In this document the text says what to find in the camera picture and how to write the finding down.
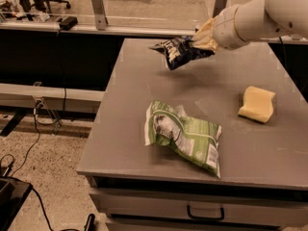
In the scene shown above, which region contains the left metal panel bracket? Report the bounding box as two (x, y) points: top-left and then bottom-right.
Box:
(91, 0), (108, 30)

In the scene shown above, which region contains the green jalapeno chip bag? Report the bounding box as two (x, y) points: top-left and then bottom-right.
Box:
(144, 100), (222, 178)

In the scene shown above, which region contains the grey cabinet drawer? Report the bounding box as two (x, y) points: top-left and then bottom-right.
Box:
(90, 189), (308, 231)

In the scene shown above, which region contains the right metal panel bracket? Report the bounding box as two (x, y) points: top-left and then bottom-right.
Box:
(213, 0), (228, 17)

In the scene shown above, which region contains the black floor cable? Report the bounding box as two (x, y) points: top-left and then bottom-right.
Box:
(0, 87), (81, 231)

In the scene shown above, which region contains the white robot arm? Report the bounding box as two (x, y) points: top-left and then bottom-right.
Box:
(192, 0), (308, 52)

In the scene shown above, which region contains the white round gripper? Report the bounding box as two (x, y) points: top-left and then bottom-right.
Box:
(192, 5), (248, 52)

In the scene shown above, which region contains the yellow sponge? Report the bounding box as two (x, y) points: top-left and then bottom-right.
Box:
(238, 86), (275, 123)

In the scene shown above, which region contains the black drawer handle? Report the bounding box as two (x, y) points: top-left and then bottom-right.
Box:
(186, 204), (225, 221)

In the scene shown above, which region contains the black box on floor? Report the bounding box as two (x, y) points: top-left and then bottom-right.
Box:
(0, 178), (33, 231)

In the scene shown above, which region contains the black power adapter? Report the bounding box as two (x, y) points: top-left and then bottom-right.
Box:
(59, 16), (78, 31)

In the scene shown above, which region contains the metal panel bracket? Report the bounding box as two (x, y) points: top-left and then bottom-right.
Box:
(213, 0), (228, 17)
(91, 0), (108, 30)

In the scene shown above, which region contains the blue chip bag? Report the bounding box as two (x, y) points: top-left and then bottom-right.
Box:
(151, 37), (215, 70)

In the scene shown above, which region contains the clear acrylic barrier panel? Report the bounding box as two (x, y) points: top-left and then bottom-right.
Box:
(0, 0), (270, 34)

